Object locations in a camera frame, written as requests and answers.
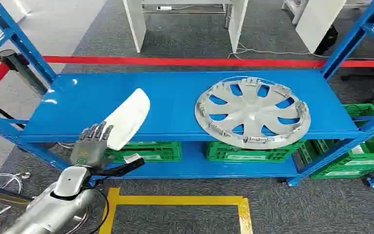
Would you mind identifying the white plastic car part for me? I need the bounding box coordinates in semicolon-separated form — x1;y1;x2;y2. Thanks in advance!
103;88;151;152

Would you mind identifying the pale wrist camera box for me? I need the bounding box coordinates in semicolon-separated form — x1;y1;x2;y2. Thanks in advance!
123;154;143;164

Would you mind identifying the black camera bracket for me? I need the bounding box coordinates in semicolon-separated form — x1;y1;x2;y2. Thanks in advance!
92;157;146;179

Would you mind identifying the black stanchion post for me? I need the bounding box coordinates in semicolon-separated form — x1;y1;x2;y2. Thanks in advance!
0;49;49;96

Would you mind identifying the chrome chair base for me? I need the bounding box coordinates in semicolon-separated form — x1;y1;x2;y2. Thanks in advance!
0;172;32;230

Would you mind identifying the blue metal shelving rack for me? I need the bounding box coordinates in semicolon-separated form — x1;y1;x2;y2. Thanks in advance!
0;0;374;190

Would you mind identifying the silver wheel hubcap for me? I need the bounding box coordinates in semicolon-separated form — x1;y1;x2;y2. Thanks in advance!
194;76;312;150

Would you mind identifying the white floor cable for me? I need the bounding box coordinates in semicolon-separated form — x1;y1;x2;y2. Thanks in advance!
227;42;374;61

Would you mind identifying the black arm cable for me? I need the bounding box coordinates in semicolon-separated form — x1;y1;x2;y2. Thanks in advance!
86;187;110;234

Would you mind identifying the white desk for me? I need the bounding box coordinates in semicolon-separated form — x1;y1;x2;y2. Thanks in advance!
122;0;249;54
281;0;348;54

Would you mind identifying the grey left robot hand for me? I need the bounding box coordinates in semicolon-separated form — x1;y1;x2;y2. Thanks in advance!
70;121;114;169

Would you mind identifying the green plastic crate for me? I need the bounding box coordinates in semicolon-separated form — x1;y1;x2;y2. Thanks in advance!
206;139;307;163
104;142;182;163
342;103;374;127
298;126;374;180

